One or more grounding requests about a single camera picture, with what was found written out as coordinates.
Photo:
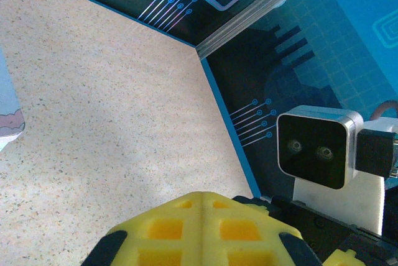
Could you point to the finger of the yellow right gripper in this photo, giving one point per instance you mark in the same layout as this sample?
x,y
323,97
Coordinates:
x,y
342,258

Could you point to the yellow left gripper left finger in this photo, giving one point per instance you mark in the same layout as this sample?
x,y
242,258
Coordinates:
x,y
155,247

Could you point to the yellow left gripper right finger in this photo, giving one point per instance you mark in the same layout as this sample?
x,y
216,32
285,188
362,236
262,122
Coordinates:
x,y
248,247

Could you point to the cartoon print tin box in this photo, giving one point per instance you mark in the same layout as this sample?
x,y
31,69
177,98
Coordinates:
x,y
9,107

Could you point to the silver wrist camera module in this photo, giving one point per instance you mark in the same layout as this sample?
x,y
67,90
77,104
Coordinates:
x,y
342,207

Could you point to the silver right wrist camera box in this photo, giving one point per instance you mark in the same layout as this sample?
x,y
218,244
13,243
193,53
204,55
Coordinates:
x,y
311,151

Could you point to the aluminium frame post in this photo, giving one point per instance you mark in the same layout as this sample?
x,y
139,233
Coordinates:
x,y
264,8

